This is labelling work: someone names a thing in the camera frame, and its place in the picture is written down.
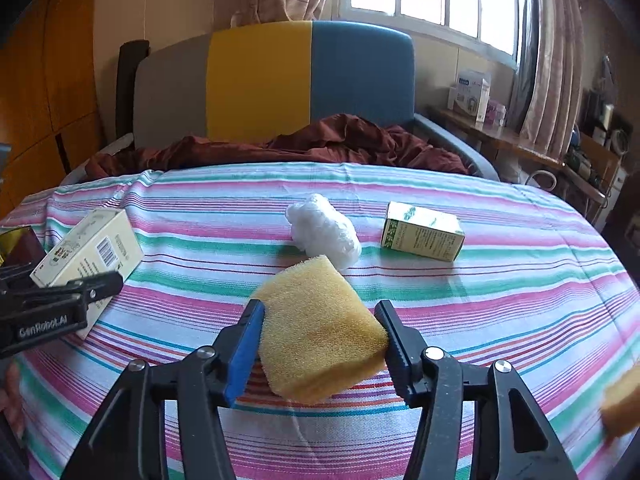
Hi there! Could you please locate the dark red blanket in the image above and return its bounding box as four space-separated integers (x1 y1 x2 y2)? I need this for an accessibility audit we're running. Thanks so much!
85 114 473 181

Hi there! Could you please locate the green and white carton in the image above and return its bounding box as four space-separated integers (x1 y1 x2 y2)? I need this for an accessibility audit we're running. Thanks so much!
381 201 466 262

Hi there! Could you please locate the dark bed post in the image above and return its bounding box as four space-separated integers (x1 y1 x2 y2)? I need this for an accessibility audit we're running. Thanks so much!
116 39 151 136

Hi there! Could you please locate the pale yellow sponge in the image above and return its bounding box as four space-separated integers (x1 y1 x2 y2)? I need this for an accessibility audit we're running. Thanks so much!
248 255 390 406

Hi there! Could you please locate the white cardboard box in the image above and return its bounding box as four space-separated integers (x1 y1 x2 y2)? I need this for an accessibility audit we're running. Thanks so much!
30 208 145 341

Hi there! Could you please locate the white plastic wad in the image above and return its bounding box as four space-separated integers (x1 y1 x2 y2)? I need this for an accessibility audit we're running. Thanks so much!
285 193 362 268

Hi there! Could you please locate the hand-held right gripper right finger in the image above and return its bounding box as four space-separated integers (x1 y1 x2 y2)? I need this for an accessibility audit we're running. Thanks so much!
375 300 573 480

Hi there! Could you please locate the orange yellow sponge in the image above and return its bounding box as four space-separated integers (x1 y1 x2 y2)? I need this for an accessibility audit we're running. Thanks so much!
600 365 640 438

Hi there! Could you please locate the brown cardboard box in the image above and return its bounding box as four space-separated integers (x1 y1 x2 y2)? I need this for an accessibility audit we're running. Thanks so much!
0 227 46 271

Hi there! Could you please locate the cluttered shelf unit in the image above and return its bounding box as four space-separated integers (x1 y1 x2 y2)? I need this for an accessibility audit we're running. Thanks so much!
565 55 633 211

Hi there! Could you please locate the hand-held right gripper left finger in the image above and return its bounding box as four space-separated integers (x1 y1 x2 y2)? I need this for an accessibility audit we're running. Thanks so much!
60 299 266 480

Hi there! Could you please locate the person's left hand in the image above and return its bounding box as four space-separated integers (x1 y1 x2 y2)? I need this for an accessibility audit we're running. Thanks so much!
0 361 24 437

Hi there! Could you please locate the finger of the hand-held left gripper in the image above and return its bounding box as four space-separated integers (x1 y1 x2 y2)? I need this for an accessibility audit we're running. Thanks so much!
0 262 36 292
30 271 125 312

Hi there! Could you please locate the orange wooden wardrobe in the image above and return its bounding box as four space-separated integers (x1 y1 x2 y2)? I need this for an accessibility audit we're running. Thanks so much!
0 0 106 221

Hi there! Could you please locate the white printed box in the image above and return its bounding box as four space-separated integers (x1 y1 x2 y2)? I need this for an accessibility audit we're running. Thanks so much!
448 69 492 123

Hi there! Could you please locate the wooden side table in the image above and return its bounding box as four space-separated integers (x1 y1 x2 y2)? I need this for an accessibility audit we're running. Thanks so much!
430 105 566 168

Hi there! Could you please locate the colourful chair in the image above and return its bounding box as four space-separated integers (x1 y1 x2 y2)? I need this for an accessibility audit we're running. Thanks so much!
134 20 501 181

